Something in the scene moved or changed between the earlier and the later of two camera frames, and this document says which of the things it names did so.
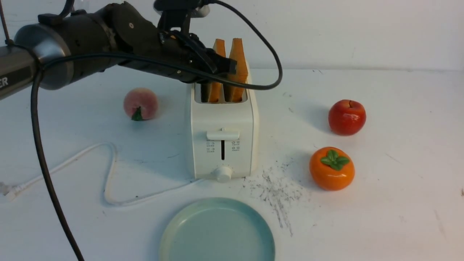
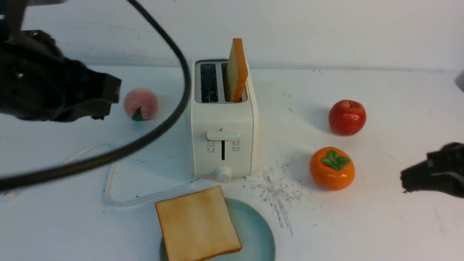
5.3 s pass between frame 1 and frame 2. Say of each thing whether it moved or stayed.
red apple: stayed
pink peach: stayed
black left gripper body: moved
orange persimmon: stayed
